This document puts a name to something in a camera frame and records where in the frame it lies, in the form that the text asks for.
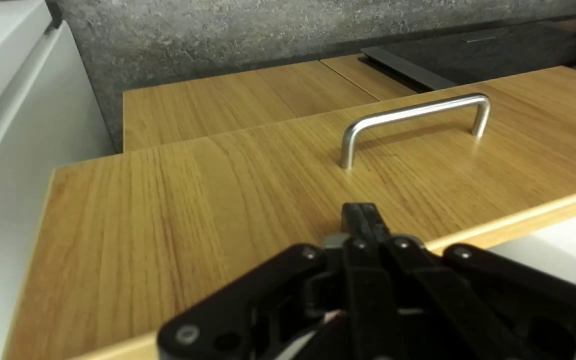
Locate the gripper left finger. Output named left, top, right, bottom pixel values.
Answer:
left=157, top=202, right=385, bottom=360

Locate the silver drawer handle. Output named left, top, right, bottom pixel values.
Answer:
left=340, top=93, right=492, bottom=171

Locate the wooden drawer without handle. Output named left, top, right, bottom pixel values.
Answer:
left=122, top=53, right=419, bottom=153

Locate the wooden drawer cabinet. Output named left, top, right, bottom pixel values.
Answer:
left=3, top=53, right=576, bottom=360

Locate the white cabinet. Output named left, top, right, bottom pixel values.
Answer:
left=0, top=0, right=117, bottom=360

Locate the wooden drawer with handle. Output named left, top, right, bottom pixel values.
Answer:
left=3, top=65, right=576, bottom=360

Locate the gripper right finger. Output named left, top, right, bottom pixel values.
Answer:
left=365, top=202, right=576, bottom=360

